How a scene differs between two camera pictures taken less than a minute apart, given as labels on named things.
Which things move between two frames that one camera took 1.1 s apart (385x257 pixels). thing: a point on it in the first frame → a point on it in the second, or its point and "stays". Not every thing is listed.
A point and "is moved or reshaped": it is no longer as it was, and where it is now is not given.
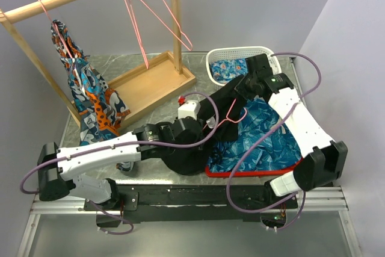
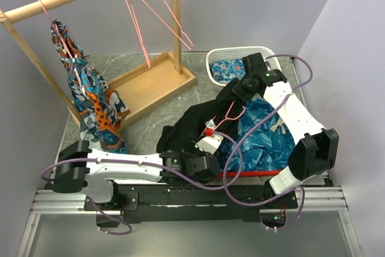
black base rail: (187, 203) stays
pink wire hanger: (228, 118) is moved or reshaped
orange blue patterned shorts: (100, 109) stays
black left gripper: (198, 136) → (185, 154)
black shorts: (220, 117) stays
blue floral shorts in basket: (226, 70) stays
